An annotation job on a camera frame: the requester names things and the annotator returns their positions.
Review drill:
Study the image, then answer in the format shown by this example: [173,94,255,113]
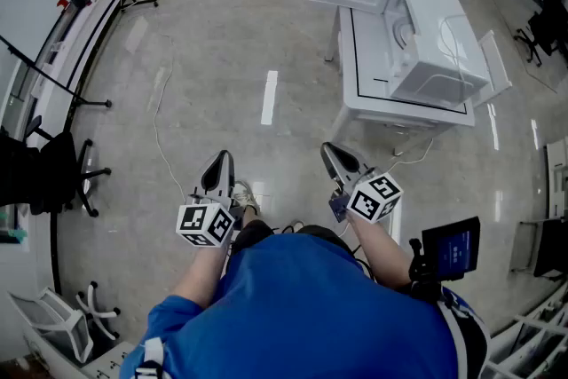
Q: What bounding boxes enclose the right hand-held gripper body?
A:
[328,167,404,224]

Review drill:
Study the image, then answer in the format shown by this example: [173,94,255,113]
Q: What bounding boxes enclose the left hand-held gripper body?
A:
[176,185,244,249]

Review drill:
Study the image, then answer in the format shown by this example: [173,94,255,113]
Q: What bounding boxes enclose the white microwave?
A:
[304,0,492,107]

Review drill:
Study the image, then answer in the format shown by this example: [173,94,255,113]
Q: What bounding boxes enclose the person's right forearm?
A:
[345,210,414,292]

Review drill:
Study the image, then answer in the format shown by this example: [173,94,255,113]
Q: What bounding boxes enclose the person's left forearm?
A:
[170,230,233,310]

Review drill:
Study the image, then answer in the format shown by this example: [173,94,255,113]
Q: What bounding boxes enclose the glass microwave turntable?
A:
[396,18,422,51]

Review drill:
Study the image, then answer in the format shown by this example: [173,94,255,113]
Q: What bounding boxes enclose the person's left white shoe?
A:
[233,180,262,217]

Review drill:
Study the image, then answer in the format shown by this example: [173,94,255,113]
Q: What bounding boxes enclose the black shorts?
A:
[230,219,354,257]

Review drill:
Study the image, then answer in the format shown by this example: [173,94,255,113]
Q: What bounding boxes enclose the black tablet screen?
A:
[421,216,482,280]

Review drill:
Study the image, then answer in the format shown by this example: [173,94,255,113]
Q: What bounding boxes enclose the white table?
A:
[326,4,476,156]

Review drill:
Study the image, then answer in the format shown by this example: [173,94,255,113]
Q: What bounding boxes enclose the blue shirt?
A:
[119,233,467,379]

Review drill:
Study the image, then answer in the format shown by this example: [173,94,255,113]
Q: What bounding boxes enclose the black office chair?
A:
[0,114,112,218]
[514,0,568,67]

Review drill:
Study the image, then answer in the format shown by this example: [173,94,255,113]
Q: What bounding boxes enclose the white slatted chair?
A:
[472,29,514,108]

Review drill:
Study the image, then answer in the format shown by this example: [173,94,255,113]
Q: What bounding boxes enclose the white mesh office chair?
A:
[7,281,122,365]

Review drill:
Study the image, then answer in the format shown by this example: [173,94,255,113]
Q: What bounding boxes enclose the white metal shelf rack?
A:
[483,279,568,379]

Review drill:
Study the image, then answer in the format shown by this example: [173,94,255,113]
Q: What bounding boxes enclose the blue and white shoulder strap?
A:
[437,286,492,379]

